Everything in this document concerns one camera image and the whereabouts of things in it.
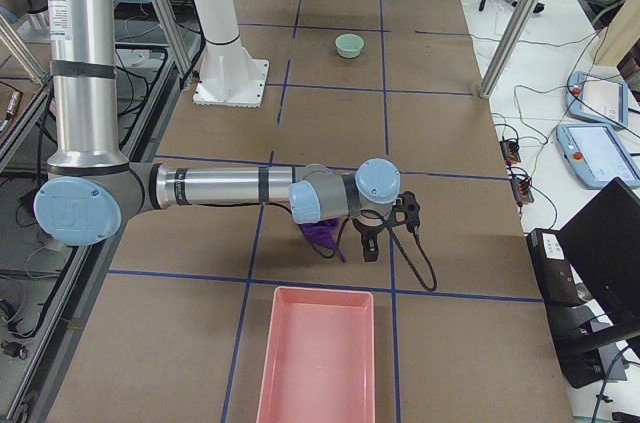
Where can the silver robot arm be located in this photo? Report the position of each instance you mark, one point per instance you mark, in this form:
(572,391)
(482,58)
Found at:
(93,189)

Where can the orange connector board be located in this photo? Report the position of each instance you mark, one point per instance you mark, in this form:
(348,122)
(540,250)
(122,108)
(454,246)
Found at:
(521,188)
(510,152)

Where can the green bowl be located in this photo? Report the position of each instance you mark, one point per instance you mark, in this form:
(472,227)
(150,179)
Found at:
(349,45)

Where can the lower teach pendant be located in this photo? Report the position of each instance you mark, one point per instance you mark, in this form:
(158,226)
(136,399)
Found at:
(596,154)

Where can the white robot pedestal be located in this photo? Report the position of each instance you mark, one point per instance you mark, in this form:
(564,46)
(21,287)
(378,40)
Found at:
(228,74)

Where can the upper orange connector board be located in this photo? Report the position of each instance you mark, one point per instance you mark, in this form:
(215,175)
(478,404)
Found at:
(510,152)

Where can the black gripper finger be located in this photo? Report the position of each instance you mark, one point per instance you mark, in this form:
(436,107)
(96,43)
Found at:
(370,249)

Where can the white side table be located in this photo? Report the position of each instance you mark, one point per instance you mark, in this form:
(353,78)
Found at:
(530,98)

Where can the pink plastic tray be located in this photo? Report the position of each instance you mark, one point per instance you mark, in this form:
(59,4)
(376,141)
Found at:
(320,360)

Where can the purple cloth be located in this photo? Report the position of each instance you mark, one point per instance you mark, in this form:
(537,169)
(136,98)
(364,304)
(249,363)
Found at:
(324,237)

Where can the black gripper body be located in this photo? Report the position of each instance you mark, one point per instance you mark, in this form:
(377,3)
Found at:
(368,232)

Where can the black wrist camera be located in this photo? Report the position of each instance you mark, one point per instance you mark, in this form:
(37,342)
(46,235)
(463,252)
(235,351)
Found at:
(409,208)

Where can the upper teach pendant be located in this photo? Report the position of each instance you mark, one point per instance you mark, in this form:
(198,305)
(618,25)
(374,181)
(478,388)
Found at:
(598,99)

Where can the black monitor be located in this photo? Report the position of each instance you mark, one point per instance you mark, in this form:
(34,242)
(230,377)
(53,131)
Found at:
(601,242)

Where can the lower orange connector board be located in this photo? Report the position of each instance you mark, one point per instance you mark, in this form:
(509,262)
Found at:
(521,188)

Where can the black box device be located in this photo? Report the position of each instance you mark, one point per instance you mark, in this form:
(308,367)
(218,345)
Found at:
(552,270)

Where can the teach pendant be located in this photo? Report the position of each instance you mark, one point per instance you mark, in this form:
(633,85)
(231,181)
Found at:
(596,154)
(598,99)

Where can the aluminium frame post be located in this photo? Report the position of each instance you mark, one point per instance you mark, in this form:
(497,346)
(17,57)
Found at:
(506,46)

